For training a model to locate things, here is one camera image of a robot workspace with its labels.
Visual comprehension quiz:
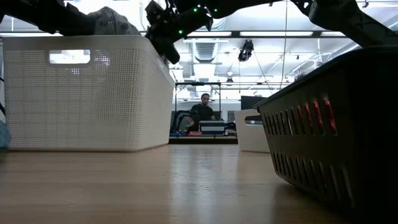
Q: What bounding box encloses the black overhead camera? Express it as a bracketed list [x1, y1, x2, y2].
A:
[238, 39, 255, 62]

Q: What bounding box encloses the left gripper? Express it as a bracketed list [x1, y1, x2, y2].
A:
[27, 0, 97, 37]

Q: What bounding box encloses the blue and white box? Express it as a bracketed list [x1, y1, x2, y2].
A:
[200, 120, 227, 136]

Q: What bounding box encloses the black overhead crossbar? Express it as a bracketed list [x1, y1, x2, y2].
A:
[136, 30, 351, 39]

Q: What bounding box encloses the black background monitor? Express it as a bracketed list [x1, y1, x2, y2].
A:
[240, 95, 267, 110]

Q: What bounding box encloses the teal patterned gown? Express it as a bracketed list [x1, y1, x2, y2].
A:
[0, 119, 12, 151]

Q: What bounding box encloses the red bottle with white cap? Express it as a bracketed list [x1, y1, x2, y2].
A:
[295, 98, 338, 135]

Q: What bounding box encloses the person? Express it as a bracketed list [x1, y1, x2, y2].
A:
[185, 92, 217, 133]

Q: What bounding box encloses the black aluminium table frame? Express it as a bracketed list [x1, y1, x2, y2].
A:
[169, 136, 239, 145]

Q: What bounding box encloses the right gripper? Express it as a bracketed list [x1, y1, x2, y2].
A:
[144, 0, 215, 65]

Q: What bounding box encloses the large white perforated basket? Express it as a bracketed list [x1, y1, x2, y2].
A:
[1, 34, 175, 153]

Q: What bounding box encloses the black slotted plastic basket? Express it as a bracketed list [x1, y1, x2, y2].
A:
[252, 45, 398, 218]

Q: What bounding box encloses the small white plastic bin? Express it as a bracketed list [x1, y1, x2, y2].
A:
[234, 108, 271, 154]

